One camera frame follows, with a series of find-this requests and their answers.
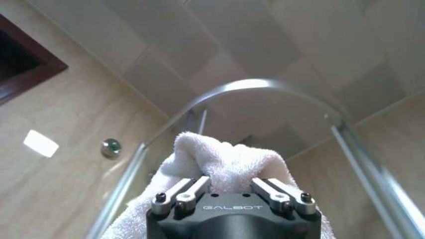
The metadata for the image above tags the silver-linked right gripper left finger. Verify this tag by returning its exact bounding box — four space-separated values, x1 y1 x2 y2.
151 175 211 215

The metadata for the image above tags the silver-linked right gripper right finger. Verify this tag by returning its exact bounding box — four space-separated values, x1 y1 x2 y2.
249 177 315 215

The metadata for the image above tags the white terry towel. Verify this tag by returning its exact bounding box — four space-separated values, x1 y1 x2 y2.
101 131 331 239

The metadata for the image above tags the round chrome wall fitting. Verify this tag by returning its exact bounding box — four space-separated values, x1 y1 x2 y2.
99 138 122 158

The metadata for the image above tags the curved chrome shower enclosure frame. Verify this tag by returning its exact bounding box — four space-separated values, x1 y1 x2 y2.
85 78 425 239

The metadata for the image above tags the dark brown wooden frame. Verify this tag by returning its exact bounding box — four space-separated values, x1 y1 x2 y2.
0 13 69 105

